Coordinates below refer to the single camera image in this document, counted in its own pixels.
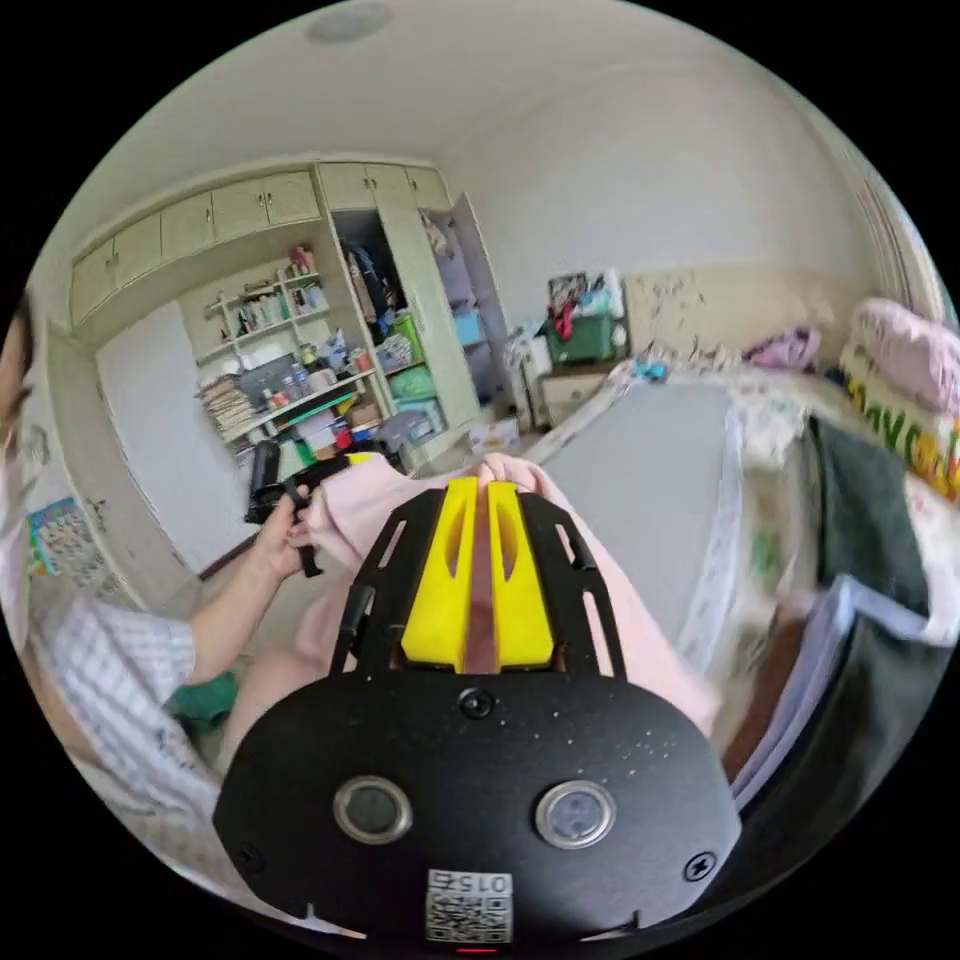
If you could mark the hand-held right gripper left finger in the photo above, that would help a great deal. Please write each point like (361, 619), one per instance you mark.
(439, 592)

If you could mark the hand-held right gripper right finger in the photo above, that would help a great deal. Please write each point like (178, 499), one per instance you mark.
(525, 600)

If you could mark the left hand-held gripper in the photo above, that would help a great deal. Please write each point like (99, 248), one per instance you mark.
(304, 484)

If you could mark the pink long sleeve shirt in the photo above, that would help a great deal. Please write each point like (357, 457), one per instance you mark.
(360, 517)

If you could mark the person's left forearm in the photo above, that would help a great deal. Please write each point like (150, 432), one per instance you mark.
(225, 611)

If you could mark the person's left hand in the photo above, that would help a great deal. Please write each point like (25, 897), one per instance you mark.
(279, 541)

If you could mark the cluttered white shelf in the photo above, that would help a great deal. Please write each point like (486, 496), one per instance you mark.
(292, 360)

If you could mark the small printed carton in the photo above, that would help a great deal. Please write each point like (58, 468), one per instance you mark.
(495, 436)

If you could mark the cream built-in cupboard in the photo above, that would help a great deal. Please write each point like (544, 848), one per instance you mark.
(420, 300)

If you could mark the bed with grey sheet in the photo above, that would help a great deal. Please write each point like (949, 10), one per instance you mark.
(645, 480)

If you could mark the white bedside cabinet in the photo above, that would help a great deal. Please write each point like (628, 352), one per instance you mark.
(568, 394)

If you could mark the green storage basket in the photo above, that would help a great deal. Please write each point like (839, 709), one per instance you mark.
(585, 334)

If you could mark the person's body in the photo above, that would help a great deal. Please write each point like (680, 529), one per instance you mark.
(112, 675)

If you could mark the pile of clothes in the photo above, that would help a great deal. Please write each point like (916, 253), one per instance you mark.
(862, 675)

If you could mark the purple garment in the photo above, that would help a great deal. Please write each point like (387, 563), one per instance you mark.
(787, 349)

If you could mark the pink rolled blanket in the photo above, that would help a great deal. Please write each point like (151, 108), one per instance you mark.
(904, 345)

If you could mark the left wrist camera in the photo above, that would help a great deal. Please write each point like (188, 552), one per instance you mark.
(265, 471)

